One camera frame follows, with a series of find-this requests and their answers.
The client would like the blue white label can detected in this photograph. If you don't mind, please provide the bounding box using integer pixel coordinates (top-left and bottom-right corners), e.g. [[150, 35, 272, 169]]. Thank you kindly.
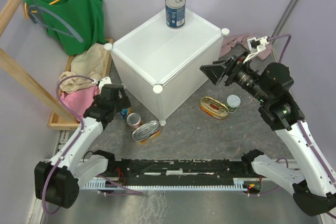
[[119, 108, 132, 119]]

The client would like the wooden diagonal beam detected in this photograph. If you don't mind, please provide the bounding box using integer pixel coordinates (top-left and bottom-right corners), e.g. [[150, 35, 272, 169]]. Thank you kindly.
[[1, 48, 77, 122]]

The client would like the wooden rack pole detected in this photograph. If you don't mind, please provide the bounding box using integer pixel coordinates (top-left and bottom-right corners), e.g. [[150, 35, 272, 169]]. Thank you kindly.
[[1, 0, 23, 36]]

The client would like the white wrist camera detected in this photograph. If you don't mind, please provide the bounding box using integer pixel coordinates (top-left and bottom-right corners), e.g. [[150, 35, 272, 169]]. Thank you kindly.
[[92, 77, 112, 90], [243, 36, 269, 63]]

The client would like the wooden tray frame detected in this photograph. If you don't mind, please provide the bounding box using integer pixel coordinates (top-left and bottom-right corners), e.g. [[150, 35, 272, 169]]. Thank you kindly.
[[58, 44, 112, 116]]

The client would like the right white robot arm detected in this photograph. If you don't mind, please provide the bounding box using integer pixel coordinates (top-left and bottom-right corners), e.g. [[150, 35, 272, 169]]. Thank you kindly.
[[199, 56, 335, 218]]

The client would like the grey blue hanger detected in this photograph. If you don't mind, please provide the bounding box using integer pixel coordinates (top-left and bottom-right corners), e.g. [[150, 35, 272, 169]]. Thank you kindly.
[[16, 0, 84, 43]]

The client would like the mauve crumpled cloth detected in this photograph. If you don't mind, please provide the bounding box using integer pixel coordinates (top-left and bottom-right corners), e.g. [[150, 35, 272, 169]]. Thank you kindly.
[[220, 34, 272, 60]]

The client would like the white slotted cable duct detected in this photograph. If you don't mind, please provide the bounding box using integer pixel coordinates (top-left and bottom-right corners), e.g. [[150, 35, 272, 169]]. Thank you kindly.
[[81, 178, 247, 191]]

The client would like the pink crumpled cloth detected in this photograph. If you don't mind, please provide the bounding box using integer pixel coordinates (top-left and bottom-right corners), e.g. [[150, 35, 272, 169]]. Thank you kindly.
[[60, 86, 99, 118]]

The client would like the beige crumpled cloth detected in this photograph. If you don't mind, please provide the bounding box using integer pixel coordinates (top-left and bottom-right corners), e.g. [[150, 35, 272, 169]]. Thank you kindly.
[[59, 43, 107, 94]]

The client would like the silver oval fish tin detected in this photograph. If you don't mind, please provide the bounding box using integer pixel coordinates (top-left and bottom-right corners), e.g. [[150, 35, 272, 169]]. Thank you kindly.
[[132, 121, 161, 144]]

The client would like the red oval sardine tin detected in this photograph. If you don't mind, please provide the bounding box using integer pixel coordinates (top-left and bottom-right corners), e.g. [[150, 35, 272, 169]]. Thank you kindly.
[[200, 97, 229, 120]]

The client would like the green tank top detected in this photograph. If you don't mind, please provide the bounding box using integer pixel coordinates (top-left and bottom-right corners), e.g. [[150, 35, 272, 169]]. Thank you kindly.
[[25, 0, 106, 55]]

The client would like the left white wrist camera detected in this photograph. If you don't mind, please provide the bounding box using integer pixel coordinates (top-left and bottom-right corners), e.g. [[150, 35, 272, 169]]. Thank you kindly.
[[92, 77, 112, 90]]

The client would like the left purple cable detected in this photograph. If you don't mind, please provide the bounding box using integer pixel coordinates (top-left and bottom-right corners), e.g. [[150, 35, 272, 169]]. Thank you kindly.
[[41, 75, 145, 214]]

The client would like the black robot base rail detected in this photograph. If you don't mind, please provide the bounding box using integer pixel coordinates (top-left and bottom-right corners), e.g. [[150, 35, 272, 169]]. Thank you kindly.
[[103, 159, 259, 187]]

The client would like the white cube cabinet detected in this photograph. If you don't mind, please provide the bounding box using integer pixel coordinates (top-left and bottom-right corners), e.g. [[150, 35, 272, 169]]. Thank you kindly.
[[104, 10, 230, 125]]

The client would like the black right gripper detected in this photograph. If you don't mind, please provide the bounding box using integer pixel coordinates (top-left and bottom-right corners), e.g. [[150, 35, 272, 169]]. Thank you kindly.
[[199, 50, 271, 104]]

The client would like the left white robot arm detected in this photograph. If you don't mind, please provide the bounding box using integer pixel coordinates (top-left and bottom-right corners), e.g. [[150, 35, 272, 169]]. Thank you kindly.
[[34, 84, 131, 210]]

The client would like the small pink label can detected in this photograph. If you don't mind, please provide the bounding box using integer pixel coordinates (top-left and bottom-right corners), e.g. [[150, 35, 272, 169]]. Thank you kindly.
[[127, 113, 143, 131]]

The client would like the tall blue label can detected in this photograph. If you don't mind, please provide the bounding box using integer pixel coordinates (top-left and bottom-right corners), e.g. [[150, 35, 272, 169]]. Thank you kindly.
[[165, 0, 186, 29]]

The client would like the white lid green jar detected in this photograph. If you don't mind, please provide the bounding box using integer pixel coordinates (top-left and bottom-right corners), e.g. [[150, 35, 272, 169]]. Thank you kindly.
[[226, 94, 241, 113]]

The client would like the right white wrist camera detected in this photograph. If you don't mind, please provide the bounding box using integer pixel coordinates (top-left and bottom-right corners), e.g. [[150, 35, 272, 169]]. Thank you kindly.
[[243, 36, 269, 63]]

